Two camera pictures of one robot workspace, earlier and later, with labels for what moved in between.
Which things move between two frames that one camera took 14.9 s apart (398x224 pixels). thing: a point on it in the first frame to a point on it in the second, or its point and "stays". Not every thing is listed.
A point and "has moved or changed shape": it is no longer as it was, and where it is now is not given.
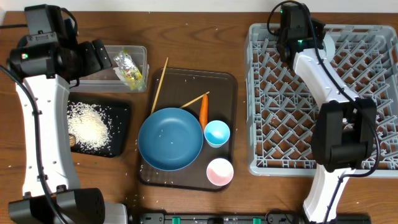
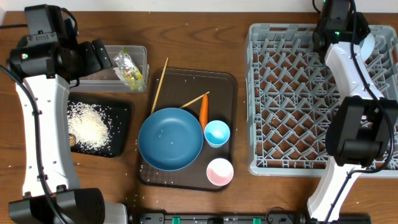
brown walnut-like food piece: x=71 y=140 stays
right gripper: x=320 y=30 to x=364 y=28
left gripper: x=96 y=63 stays
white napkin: x=121 y=75 stays
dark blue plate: x=170 y=139 stays
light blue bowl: x=329 y=45 has moved or changed shape
